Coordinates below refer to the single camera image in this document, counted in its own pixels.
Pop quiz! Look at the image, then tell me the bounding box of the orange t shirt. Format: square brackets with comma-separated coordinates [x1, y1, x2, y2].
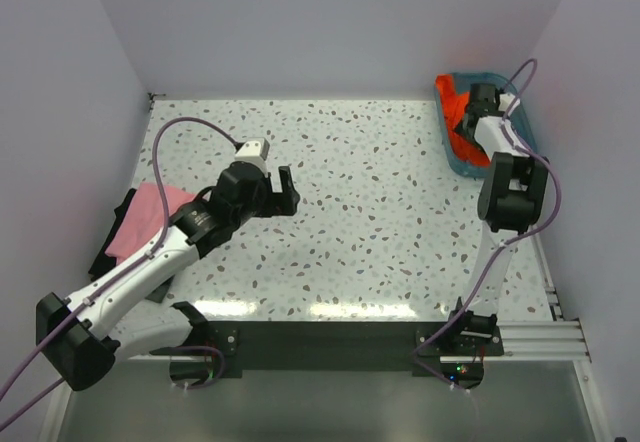
[434, 73, 490, 177]

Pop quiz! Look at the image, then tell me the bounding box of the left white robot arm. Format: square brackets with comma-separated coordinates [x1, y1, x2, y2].
[36, 161, 300, 391]

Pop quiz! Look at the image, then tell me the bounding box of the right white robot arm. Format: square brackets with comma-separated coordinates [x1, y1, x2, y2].
[440, 83, 548, 355]

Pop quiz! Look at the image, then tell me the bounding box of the teal plastic basket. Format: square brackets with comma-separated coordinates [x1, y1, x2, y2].
[434, 72, 538, 179]

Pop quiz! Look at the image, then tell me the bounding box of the pink folded t shirt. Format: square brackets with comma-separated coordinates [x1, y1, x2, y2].
[107, 182, 199, 266]

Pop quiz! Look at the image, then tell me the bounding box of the black folded t shirt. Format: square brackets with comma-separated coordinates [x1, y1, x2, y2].
[87, 187, 172, 305]

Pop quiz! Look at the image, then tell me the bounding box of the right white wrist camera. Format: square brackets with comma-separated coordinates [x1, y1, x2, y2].
[499, 92, 520, 115]

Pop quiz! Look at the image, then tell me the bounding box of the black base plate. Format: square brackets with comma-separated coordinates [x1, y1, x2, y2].
[169, 321, 505, 388]

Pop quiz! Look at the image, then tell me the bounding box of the aluminium frame rail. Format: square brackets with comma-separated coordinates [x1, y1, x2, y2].
[499, 236, 591, 364]

